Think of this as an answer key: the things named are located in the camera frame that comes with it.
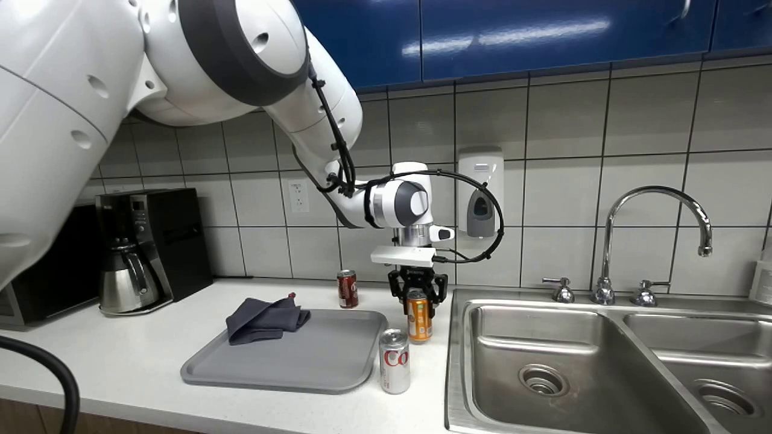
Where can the stainless steel double sink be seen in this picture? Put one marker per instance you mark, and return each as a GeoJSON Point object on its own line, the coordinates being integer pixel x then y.
{"type": "Point", "coordinates": [498, 338]}

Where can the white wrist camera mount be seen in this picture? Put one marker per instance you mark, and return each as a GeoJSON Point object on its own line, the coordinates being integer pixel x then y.
{"type": "Point", "coordinates": [402, 255]}

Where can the round sink drain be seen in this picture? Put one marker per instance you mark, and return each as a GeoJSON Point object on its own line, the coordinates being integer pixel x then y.
{"type": "Point", "coordinates": [544, 378]}
{"type": "Point", "coordinates": [724, 399]}

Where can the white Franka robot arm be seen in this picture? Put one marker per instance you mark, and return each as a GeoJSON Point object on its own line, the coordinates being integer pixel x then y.
{"type": "Point", "coordinates": [98, 88]}

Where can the black microwave oven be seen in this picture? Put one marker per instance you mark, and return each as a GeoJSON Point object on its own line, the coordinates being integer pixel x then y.
{"type": "Point", "coordinates": [57, 279]}

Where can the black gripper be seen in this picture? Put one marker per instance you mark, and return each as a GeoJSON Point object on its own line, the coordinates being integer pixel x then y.
{"type": "Point", "coordinates": [419, 279]}

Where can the dark grey cloth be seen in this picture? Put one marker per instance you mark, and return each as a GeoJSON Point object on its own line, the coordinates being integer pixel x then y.
{"type": "Point", "coordinates": [261, 318]}

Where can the wide blue cabinet door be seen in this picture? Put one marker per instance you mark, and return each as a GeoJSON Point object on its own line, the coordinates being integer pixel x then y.
{"type": "Point", "coordinates": [369, 39]}

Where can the silver coke can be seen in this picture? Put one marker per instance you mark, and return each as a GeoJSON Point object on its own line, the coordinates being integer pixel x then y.
{"type": "Point", "coordinates": [395, 364]}

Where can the red soda can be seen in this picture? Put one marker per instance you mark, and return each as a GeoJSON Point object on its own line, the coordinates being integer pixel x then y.
{"type": "Point", "coordinates": [348, 290]}

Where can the narrow blue cabinet door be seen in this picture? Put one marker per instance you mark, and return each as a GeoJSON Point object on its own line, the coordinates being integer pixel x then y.
{"type": "Point", "coordinates": [744, 25]}

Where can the black steel coffee maker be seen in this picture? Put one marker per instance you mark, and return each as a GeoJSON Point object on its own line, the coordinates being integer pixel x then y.
{"type": "Point", "coordinates": [152, 242]}

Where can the white wall soap dispenser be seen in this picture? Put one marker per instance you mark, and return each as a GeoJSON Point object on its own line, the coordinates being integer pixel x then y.
{"type": "Point", "coordinates": [480, 168]}

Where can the grey plastic tray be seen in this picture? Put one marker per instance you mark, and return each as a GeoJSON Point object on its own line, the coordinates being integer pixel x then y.
{"type": "Point", "coordinates": [291, 361]}

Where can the chrome gooseneck faucet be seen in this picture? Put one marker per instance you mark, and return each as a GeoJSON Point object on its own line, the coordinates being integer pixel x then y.
{"type": "Point", "coordinates": [642, 193]}

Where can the translucent white container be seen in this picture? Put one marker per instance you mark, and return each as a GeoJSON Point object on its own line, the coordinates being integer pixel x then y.
{"type": "Point", "coordinates": [763, 283]}

